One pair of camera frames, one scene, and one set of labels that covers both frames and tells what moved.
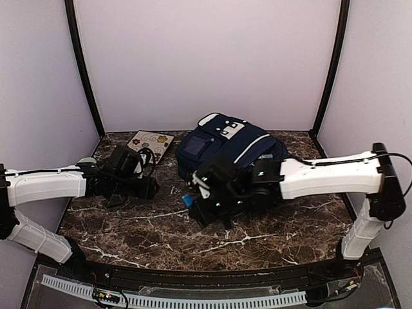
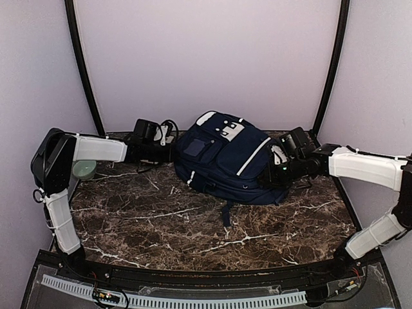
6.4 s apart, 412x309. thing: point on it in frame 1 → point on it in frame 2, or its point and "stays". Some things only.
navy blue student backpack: (217, 135) stays
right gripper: (205, 216) → (271, 177)
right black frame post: (333, 81) stays
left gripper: (147, 191) → (167, 156)
